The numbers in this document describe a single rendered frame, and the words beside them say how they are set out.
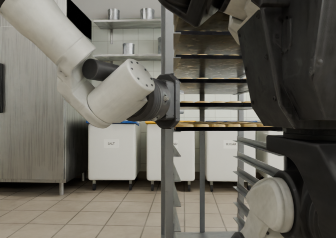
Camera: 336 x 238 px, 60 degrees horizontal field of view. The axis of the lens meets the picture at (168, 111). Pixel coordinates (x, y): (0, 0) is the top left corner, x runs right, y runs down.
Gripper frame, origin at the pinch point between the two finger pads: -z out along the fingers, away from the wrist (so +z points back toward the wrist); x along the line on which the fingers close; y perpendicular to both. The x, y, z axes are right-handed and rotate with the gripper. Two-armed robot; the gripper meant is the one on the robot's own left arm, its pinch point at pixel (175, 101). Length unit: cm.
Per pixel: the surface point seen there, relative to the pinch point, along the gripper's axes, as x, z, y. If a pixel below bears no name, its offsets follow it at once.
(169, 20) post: 31.4, -31.5, 17.4
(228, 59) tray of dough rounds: 18.0, -45.7, -0.3
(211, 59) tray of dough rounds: 18.0, -42.7, 5.4
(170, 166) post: -21.7, -31.7, 17.3
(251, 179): -35, -86, -1
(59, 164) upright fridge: -52, -147, 200
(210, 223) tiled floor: -86, -151, 43
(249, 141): -17, -89, 1
